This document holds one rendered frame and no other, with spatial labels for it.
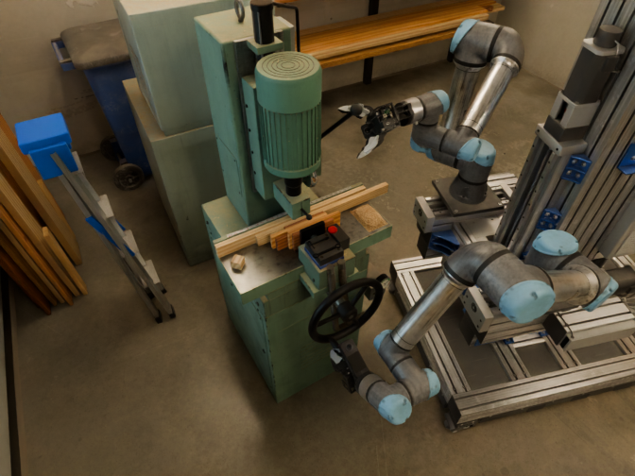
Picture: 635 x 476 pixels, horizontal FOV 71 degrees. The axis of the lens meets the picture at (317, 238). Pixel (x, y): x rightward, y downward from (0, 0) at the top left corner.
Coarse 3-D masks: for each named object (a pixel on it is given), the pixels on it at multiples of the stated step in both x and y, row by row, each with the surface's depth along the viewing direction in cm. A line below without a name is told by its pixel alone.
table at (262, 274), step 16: (352, 208) 167; (352, 224) 161; (352, 240) 156; (368, 240) 159; (224, 256) 151; (256, 256) 151; (272, 256) 151; (288, 256) 151; (224, 272) 151; (240, 272) 146; (256, 272) 146; (272, 272) 146; (288, 272) 146; (304, 272) 150; (240, 288) 141; (256, 288) 142; (272, 288) 147
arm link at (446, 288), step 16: (464, 256) 111; (480, 256) 108; (448, 272) 115; (464, 272) 112; (432, 288) 119; (448, 288) 116; (464, 288) 116; (416, 304) 123; (432, 304) 119; (448, 304) 118; (416, 320) 122; (432, 320) 121; (384, 336) 131; (400, 336) 125; (416, 336) 124; (384, 352) 129; (400, 352) 127
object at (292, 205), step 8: (280, 184) 150; (280, 192) 148; (304, 192) 148; (280, 200) 152; (288, 200) 145; (296, 200) 145; (304, 200) 145; (288, 208) 147; (296, 208) 145; (304, 208) 148; (296, 216) 148
